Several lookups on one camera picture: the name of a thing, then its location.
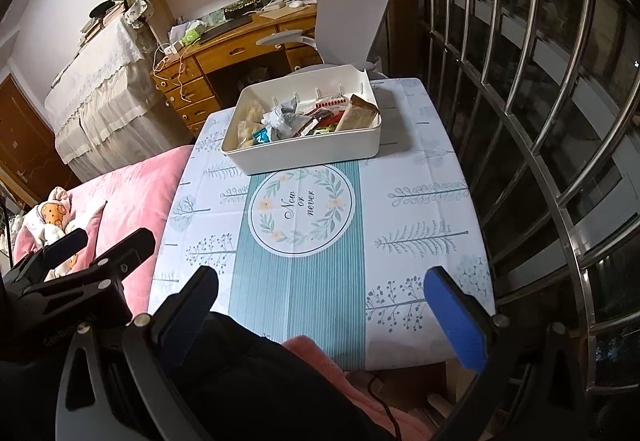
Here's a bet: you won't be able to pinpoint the red-edged packet of dark snacks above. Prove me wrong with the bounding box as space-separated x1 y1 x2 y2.
307 91 351 114

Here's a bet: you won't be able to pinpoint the green tissue pack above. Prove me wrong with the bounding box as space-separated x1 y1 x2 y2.
179 23 207 44

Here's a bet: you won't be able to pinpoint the white charging cable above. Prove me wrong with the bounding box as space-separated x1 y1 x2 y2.
152 43 193 104

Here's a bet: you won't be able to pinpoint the brown wooden door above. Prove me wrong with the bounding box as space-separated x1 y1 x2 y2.
0 73 81 202

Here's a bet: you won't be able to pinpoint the wooden desk with drawers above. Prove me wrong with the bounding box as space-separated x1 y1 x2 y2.
152 3 326 136

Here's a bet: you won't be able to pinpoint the pink and white plush toy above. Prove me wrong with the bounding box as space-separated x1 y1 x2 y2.
15 187 81 279

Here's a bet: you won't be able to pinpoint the black hat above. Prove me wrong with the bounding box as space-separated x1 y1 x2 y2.
89 0 121 18

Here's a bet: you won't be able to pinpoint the steel window bars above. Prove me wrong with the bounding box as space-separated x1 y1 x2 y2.
407 0 640 397

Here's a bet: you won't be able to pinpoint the white plastic storage bin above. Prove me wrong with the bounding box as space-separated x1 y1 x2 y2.
221 64 382 176

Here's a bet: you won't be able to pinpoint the black cable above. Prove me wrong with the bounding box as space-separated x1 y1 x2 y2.
367 368 403 441

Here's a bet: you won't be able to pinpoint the clear pack pale crackers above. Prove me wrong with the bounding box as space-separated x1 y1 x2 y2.
235 96 268 149

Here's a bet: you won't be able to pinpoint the grey and white snack packet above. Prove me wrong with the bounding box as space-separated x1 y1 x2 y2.
260 98 306 142

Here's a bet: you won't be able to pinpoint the black keyboard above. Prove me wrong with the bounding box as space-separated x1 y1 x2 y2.
199 16 253 43

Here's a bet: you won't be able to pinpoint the floral fabric bag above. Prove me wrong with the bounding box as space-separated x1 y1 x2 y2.
122 0 153 26

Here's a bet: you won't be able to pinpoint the pink blanket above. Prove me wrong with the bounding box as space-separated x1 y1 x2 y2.
12 145 196 317

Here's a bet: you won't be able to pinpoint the tree print tablecloth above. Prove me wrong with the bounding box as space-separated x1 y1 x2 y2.
148 78 497 369

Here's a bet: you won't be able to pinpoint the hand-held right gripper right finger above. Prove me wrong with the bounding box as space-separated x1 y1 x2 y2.
425 266 583 441

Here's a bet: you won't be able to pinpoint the person's black trouser leg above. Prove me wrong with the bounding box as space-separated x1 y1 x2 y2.
165 311 396 441

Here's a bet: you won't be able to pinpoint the black lettered box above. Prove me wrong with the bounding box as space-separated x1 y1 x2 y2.
224 0 266 19

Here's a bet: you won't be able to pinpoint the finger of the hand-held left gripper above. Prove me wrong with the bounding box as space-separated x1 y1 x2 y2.
0 228 89 294
22 227 155 297

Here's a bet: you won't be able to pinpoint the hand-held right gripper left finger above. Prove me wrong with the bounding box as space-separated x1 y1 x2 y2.
122 266 219 441

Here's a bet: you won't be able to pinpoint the white lace furniture cover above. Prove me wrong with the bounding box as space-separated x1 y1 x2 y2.
44 13 173 182

